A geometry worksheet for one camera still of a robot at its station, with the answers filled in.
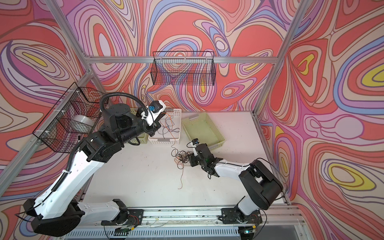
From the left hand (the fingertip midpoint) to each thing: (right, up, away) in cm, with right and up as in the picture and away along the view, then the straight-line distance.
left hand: (163, 110), depth 58 cm
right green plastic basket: (+18, -7, +52) cm, 55 cm away
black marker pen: (-45, -13, +15) cm, 50 cm away
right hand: (+11, -26, +31) cm, 42 cm away
